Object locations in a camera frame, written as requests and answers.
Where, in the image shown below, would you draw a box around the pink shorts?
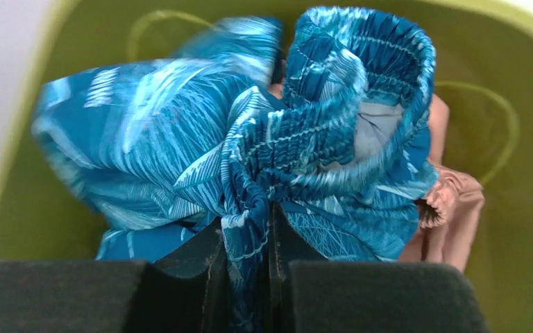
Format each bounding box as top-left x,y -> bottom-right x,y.
398,94 -> 485,272

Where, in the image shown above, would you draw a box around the blue leaf print shorts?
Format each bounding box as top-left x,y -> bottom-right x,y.
31,6 -> 438,332

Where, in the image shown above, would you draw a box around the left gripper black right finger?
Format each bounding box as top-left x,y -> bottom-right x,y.
266,204 -> 325,332

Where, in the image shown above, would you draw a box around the olive green plastic basket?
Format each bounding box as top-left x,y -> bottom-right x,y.
0,1 -> 533,332

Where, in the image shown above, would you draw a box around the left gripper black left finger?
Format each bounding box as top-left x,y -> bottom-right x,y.
130,219 -> 228,332

